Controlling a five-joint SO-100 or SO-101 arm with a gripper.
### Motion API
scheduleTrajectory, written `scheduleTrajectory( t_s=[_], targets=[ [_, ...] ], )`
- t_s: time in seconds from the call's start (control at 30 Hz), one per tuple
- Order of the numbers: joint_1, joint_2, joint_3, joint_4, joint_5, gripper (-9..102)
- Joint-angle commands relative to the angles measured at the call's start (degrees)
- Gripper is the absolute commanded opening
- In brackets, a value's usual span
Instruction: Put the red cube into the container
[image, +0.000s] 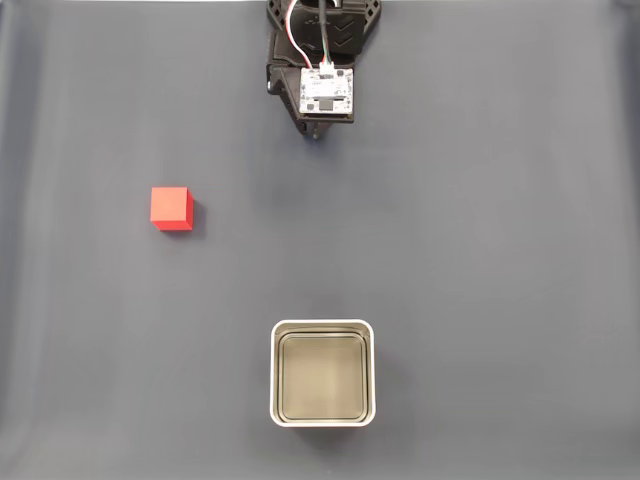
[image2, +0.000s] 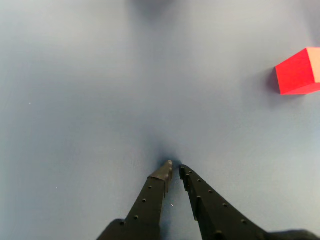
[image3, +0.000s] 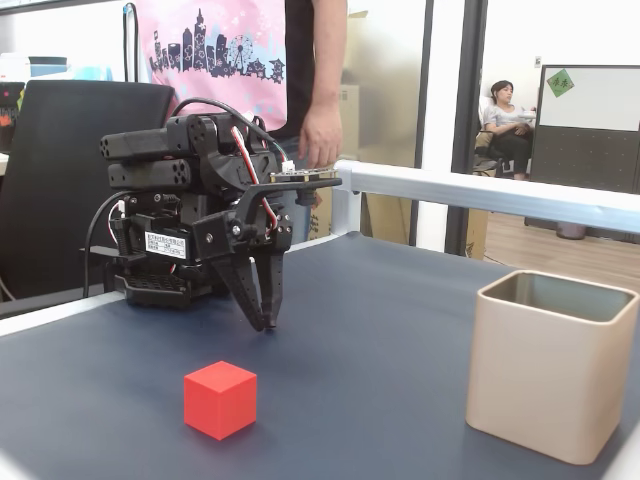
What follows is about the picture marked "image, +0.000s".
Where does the red cube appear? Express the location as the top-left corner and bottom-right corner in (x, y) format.
(149, 186), (196, 232)

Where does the beige square metal container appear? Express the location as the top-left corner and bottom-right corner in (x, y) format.
(269, 318), (378, 427)

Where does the dark table cover sheet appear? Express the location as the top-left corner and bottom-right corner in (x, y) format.
(0, 1), (640, 480)

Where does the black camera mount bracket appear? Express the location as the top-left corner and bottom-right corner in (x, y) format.
(299, 112), (356, 125)

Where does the white camera circuit board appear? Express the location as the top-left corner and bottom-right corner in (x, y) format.
(298, 58), (357, 117)

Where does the white red servo cable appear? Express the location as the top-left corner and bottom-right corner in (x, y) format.
(284, 0), (324, 69)

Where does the black camera cable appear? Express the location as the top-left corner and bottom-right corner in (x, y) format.
(316, 0), (335, 64)

